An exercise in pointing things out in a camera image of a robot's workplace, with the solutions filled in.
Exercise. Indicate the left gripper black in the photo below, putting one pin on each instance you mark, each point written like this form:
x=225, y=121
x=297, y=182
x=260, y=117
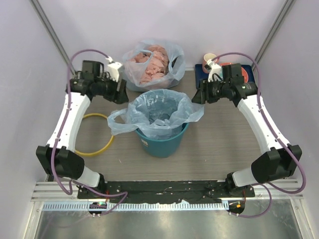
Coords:
x=122, y=97

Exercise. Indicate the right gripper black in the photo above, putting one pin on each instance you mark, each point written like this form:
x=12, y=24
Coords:
x=201, y=97

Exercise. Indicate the light blue plastic bag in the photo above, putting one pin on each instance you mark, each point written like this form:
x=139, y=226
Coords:
x=158, y=114

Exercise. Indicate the teal trash bin yellow rim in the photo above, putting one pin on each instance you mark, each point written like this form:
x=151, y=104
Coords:
x=162, y=148

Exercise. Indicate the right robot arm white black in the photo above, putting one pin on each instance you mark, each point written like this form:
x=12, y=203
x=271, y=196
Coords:
x=278, y=158

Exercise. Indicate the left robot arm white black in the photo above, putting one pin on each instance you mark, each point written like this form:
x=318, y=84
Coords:
x=58, y=157

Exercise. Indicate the plastic bag with pink trash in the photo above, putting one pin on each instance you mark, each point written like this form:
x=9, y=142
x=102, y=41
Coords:
x=154, y=64

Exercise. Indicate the dark blue tray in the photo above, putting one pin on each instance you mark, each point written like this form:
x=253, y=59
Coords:
x=199, y=74

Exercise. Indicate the pink ceramic mug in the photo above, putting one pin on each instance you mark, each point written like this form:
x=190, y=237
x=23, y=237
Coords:
x=206, y=58

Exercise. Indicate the red blue floral plate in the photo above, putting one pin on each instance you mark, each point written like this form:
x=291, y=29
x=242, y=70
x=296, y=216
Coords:
x=245, y=75

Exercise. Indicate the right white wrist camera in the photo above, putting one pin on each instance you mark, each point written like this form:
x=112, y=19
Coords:
x=214, y=71

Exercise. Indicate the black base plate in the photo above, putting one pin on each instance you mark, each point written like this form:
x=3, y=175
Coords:
x=169, y=192

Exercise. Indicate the white slotted cable duct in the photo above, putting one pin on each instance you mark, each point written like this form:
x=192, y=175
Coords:
x=124, y=207

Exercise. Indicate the aluminium frame rail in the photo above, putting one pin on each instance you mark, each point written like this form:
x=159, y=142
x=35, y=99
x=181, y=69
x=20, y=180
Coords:
x=51, y=191

